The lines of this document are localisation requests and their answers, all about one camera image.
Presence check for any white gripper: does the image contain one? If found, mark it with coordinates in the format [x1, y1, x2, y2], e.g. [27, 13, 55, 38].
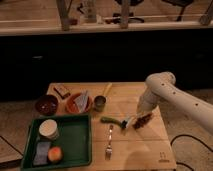
[137, 88, 159, 116]

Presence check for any white handled dish brush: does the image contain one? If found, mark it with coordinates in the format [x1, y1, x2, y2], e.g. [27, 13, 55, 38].
[121, 115, 142, 130]

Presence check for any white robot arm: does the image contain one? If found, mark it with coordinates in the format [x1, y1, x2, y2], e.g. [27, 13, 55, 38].
[137, 72, 213, 135]

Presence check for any brown pine cone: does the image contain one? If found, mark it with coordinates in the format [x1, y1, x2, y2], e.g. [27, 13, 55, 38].
[133, 113, 153, 129]

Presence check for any green chili pepper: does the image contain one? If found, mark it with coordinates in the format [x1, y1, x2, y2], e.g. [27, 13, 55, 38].
[100, 117, 122, 127]

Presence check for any metal fork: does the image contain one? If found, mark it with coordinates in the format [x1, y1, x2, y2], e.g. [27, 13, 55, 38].
[105, 125, 113, 160]

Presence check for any white folded paper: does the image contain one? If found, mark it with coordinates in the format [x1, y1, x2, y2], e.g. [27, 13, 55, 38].
[74, 91, 88, 113]

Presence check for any orange bowl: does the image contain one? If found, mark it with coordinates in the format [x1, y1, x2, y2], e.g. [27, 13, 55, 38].
[65, 93, 93, 114]

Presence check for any green plastic tray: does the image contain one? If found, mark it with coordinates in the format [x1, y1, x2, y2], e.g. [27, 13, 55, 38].
[21, 114, 92, 171]

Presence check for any black office chair base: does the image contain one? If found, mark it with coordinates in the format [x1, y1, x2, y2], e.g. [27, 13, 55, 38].
[105, 0, 144, 24]

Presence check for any dark red bowl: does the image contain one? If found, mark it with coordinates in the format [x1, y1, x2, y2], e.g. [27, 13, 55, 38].
[35, 95, 58, 116]

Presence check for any white round container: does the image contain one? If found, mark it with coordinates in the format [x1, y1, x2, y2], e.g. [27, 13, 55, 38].
[39, 119, 59, 140]

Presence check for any orange peach fruit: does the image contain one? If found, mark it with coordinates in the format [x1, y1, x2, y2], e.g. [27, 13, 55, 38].
[48, 146, 63, 163]

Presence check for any grey sponge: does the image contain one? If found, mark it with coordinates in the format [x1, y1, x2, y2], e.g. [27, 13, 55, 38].
[33, 141, 51, 166]

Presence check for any black cable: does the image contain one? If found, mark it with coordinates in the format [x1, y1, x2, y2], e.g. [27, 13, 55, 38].
[169, 133, 213, 171]

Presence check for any metal cup wooden handle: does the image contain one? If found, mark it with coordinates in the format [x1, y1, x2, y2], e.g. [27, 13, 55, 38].
[94, 83, 112, 112]

